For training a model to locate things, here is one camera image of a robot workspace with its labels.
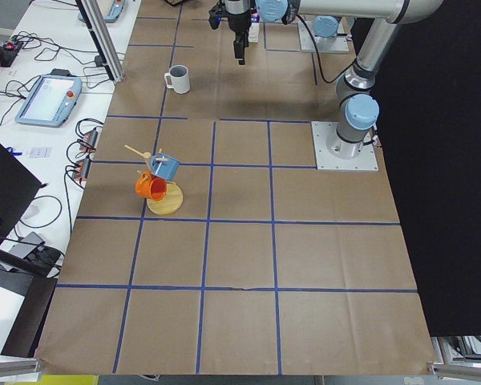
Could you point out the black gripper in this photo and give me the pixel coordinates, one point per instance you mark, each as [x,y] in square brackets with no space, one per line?
[238,21]

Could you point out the blue white Pascual milk carton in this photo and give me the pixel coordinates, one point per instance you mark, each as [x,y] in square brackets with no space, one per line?
[254,32]

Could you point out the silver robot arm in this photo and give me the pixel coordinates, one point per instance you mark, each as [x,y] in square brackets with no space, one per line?
[359,110]

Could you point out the blue hanging mug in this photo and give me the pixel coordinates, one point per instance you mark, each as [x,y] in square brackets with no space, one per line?
[164,166]

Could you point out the orange hanging mug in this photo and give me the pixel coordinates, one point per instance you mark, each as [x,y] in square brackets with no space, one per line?
[150,186]

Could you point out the wooden mug tree stand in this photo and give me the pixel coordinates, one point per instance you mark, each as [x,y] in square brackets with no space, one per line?
[174,196]

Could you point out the blue teach pendant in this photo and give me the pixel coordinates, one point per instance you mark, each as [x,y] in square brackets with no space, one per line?
[50,101]

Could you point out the black power strip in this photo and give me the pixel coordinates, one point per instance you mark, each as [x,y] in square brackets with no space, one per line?
[87,147]

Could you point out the black monitor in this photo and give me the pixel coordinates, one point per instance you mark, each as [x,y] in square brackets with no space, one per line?
[18,187]

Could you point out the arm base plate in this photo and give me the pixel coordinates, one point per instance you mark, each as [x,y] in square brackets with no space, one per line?
[334,154]
[326,32]

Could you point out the aluminium frame post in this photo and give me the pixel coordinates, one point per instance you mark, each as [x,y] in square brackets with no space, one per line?
[99,33]

